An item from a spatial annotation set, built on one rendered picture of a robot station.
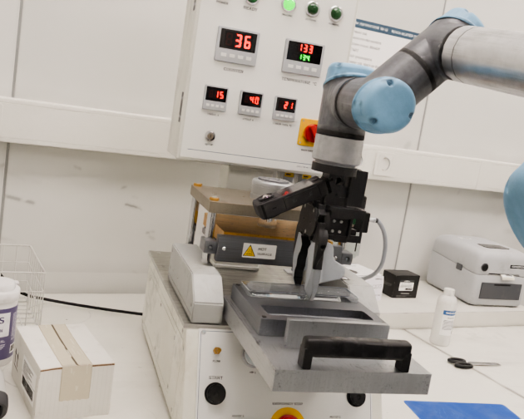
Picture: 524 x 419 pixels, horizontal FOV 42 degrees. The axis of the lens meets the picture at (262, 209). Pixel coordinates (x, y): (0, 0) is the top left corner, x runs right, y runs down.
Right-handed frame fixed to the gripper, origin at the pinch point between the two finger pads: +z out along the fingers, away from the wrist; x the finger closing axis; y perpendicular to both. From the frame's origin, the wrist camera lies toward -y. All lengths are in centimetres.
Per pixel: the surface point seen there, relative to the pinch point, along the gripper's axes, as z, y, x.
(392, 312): 21, 50, 57
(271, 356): 4.0, -10.3, -19.7
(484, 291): 16, 84, 67
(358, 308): 1.3, 8.1, -4.9
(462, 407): 25, 43, 12
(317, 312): 2.0, 0.8, -6.4
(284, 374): 4.7, -9.6, -23.7
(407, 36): -54, 56, 90
